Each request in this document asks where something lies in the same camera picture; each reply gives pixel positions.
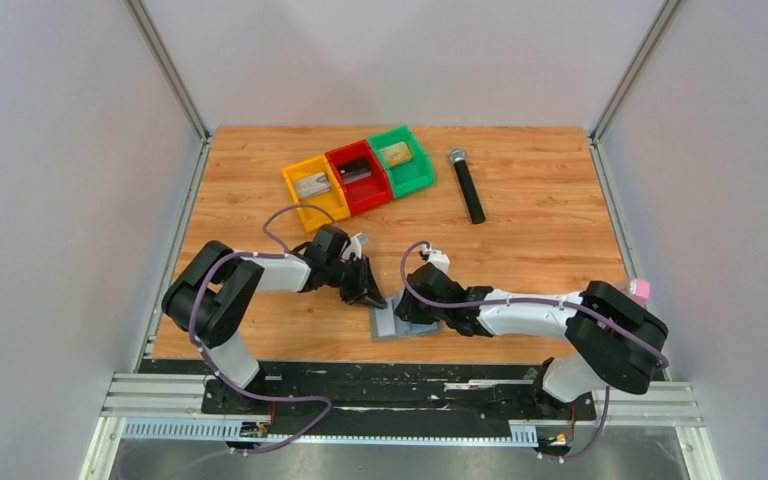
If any silver card in yellow bin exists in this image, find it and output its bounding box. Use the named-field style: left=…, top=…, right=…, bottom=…
left=292, top=171, right=331, bottom=200

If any pink card stand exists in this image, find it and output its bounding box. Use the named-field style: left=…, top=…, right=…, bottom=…
left=624, top=278, right=651, bottom=307

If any black card in red bin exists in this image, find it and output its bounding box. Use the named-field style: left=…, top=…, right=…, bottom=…
left=337, top=157, right=372, bottom=185

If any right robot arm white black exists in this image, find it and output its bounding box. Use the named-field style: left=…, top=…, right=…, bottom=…
left=394, top=263, right=669, bottom=418

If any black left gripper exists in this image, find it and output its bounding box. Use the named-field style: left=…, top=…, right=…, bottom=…
left=325, top=255, right=388, bottom=310

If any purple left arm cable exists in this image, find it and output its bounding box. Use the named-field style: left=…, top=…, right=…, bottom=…
left=188, top=203, right=342, bottom=407

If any grey card holder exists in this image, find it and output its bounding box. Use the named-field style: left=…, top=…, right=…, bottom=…
left=368, top=290, right=443, bottom=341

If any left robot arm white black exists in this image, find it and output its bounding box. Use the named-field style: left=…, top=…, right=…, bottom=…
left=161, top=225, right=387, bottom=413

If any black handheld microphone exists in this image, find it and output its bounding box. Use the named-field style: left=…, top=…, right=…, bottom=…
left=448, top=147, right=486, bottom=224

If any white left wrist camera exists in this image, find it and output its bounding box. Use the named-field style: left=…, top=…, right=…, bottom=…
left=341, top=232, right=369, bottom=261

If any red plastic bin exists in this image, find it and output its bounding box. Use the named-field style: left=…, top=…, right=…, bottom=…
left=325, top=140, right=394, bottom=216

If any left aluminium frame post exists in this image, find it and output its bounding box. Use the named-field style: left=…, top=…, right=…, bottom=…
left=124, top=0, right=213, bottom=233

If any right aluminium frame post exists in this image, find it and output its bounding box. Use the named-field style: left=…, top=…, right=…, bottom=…
left=588, top=0, right=684, bottom=277

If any green plastic bin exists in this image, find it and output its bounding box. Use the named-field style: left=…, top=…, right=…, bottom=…
left=366, top=125, right=436, bottom=198

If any aluminium frame post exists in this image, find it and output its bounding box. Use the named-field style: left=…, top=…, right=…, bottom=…
left=124, top=0, right=213, bottom=233
left=588, top=0, right=684, bottom=277

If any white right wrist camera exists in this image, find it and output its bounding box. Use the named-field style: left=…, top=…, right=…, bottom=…
left=420, top=246, right=451, bottom=274

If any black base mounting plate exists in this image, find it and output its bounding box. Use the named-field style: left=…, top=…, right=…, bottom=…
left=170, top=358, right=597, bottom=446

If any gold card in green bin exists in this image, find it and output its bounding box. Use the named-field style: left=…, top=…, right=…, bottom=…
left=378, top=142, right=413, bottom=168

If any yellow plastic bin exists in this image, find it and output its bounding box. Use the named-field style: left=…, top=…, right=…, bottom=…
left=281, top=154, right=351, bottom=232

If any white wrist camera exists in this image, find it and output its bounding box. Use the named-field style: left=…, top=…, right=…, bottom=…
left=420, top=246, right=451, bottom=274
left=341, top=232, right=369, bottom=261

